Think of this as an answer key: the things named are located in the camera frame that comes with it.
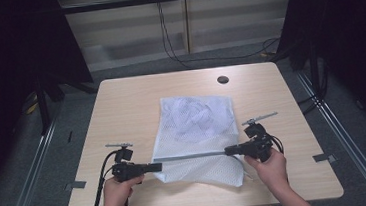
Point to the black curtain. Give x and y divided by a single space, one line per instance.
349 35
7 64

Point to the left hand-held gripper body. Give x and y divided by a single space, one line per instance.
125 170

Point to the person's left hand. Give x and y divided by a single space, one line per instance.
120 192

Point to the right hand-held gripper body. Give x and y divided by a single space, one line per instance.
258 143

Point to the yellow floor object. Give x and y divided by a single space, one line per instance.
31 106

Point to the metal floor rail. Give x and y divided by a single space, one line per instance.
27 187
348 142

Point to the black metal stand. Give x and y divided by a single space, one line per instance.
43 108

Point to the white garment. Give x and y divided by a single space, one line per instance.
192 117

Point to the person's right hand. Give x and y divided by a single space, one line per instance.
272 172

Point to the white mesh laundry bag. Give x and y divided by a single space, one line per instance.
203 171

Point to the grey tape piece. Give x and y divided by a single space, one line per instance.
323 158
76 185

